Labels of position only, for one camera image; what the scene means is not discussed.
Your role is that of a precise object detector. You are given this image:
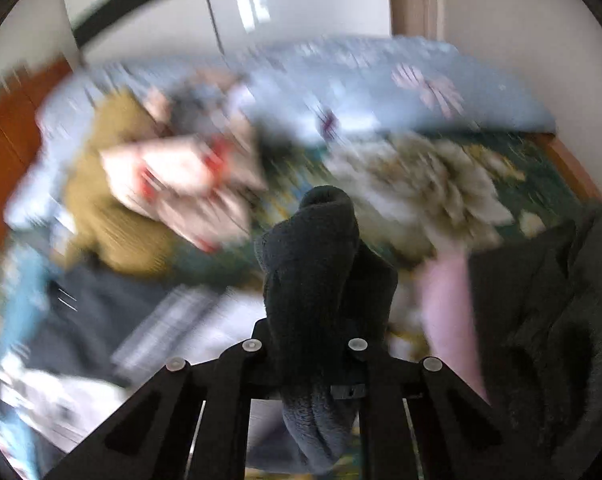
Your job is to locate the dark grey fleece garment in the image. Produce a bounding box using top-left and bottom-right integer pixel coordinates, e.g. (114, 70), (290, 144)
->
(254, 185), (399, 476)

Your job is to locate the white red printed garment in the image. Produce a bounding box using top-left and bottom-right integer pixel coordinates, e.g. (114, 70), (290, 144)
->
(98, 132), (268, 253)

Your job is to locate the grey striped garment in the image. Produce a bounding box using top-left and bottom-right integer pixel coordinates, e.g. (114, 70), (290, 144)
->
(111, 285), (222, 381)

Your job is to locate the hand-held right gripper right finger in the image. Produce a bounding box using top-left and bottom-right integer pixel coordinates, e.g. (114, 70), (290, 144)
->
(342, 338), (516, 480)

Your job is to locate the olive green garment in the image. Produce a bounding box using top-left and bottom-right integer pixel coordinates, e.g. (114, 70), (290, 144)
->
(64, 91), (182, 273)

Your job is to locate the green floral bed sheet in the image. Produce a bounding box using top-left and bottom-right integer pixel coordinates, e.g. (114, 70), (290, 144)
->
(171, 130), (589, 361)

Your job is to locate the blue patterned cloth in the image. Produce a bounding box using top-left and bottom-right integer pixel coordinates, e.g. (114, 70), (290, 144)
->
(0, 240), (49, 361)

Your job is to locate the pink garment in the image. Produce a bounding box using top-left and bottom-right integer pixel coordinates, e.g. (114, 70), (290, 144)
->
(415, 249), (492, 406)

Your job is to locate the dark grey jacket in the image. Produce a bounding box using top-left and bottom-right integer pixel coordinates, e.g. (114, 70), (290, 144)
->
(468, 200), (602, 480)

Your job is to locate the orange wooden headboard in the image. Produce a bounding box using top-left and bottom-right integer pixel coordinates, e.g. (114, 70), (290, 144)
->
(0, 57), (74, 306)

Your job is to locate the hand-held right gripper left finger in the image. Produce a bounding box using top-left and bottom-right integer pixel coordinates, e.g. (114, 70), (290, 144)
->
(44, 318), (282, 480)

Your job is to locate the black garment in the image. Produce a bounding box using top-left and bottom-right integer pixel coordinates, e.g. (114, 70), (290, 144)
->
(28, 265), (182, 386)

